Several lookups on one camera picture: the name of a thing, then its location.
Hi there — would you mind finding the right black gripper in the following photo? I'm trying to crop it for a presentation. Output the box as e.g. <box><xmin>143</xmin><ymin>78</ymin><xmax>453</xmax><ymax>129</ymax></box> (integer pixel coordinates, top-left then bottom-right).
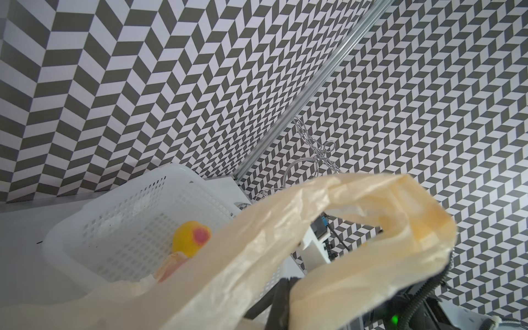
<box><xmin>362</xmin><ymin>284</ymin><xmax>450</xmax><ymax>329</ymax></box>

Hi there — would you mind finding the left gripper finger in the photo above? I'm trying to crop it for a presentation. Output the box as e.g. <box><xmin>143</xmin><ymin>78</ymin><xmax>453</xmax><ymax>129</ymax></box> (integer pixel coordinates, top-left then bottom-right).
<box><xmin>243</xmin><ymin>277</ymin><xmax>301</xmax><ymax>330</ymax></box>

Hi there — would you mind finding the banana print plastic bag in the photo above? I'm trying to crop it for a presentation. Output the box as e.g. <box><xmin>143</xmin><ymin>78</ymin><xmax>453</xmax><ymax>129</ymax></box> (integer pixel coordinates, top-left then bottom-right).
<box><xmin>1</xmin><ymin>173</ymin><xmax>457</xmax><ymax>329</ymax></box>

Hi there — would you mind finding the pink peach toy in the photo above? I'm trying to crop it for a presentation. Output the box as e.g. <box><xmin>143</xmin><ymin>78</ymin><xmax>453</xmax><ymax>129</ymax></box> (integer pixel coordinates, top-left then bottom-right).
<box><xmin>153</xmin><ymin>252</ymin><xmax>189</xmax><ymax>283</ymax></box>

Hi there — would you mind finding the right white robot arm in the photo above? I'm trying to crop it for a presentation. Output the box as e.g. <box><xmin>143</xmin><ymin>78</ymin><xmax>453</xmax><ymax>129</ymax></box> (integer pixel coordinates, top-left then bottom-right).
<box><xmin>360</xmin><ymin>283</ymin><xmax>527</xmax><ymax>330</ymax></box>

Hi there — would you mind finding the yellow round fruit toy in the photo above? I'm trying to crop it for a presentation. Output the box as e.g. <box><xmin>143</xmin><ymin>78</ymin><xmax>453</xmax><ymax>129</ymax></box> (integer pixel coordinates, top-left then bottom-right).
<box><xmin>172</xmin><ymin>221</ymin><xmax>212</xmax><ymax>258</ymax></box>

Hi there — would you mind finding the white plastic basket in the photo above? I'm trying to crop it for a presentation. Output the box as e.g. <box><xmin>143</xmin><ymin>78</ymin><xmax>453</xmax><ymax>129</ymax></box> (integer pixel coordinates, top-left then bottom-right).
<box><xmin>43</xmin><ymin>164</ymin><xmax>248</xmax><ymax>292</ymax></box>

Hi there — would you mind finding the metal wire rack stand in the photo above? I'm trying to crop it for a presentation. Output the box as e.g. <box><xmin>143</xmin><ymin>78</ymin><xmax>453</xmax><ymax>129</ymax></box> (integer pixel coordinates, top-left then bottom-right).
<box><xmin>255</xmin><ymin>117</ymin><xmax>343</xmax><ymax>199</ymax></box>

